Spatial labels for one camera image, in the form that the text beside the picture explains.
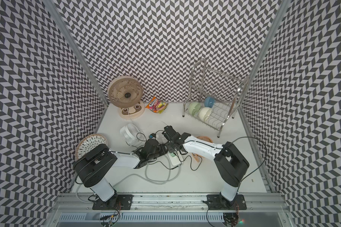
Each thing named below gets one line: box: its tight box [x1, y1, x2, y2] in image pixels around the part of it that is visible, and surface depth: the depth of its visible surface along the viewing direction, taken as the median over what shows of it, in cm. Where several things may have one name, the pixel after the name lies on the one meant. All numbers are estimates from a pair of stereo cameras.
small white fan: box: [119, 123, 145, 146], surface depth 90 cm
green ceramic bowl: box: [188, 101, 202, 117], surface depth 103 cm
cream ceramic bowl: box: [198, 106, 212, 122], surface depth 98 cm
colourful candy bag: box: [145, 96, 169, 114], surface depth 114 cm
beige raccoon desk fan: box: [107, 75, 146, 120], surface depth 98 cm
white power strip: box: [167, 151, 181, 166], surface depth 87 cm
